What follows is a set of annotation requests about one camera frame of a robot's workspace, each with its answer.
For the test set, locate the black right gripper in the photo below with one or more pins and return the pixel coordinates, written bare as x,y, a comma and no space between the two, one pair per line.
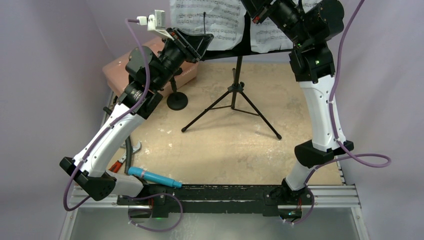
265,11

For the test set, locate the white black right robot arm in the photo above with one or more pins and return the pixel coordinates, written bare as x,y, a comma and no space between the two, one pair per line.
313,66

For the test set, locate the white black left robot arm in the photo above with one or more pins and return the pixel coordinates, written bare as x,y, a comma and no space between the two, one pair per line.
148,73

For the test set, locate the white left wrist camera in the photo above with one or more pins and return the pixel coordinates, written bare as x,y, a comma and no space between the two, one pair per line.
156,24

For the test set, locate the pink translucent plastic case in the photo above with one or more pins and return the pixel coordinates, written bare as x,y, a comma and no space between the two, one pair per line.
118,78

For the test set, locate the black microphone desk stand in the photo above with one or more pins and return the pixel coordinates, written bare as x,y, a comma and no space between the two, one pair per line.
176,100

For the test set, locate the black folding music stand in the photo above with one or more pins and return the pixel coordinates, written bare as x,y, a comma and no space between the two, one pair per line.
241,50

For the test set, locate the red handled pliers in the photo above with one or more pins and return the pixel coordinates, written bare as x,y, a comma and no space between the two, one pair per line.
118,164

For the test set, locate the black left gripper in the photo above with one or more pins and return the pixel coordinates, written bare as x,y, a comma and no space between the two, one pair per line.
192,46

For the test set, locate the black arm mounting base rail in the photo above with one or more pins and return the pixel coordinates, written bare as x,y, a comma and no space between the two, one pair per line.
266,200

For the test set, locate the sheet music page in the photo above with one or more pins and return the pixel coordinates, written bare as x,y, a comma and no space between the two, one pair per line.
266,36
224,19

